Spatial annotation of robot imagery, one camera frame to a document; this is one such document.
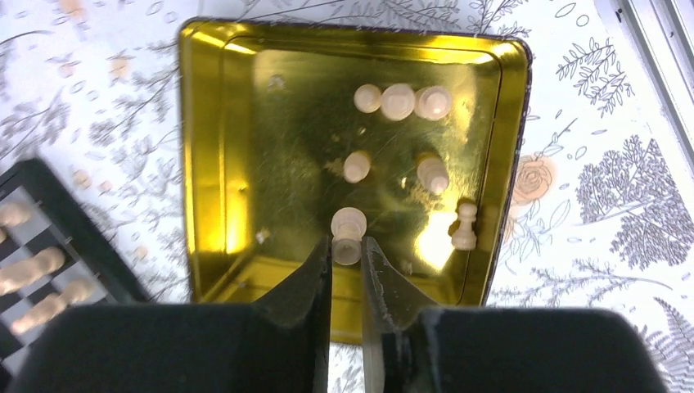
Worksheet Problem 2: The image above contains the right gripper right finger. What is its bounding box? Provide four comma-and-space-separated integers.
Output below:
361, 237, 665, 392

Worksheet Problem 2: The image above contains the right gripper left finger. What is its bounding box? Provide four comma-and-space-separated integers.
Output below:
8, 237, 332, 392

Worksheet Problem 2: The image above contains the white chess piece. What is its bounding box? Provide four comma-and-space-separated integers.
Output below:
343, 151, 372, 183
0, 202, 33, 228
1, 247, 65, 296
331, 207, 367, 265
353, 84, 381, 113
417, 155, 450, 195
381, 84, 416, 121
414, 85, 453, 121
451, 203, 477, 251
11, 278, 95, 335

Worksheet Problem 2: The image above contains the black white chess board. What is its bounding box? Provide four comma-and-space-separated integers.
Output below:
1, 158, 151, 388

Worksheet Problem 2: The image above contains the gold tin box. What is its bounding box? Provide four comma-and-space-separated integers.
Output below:
178, 18, 533, 344

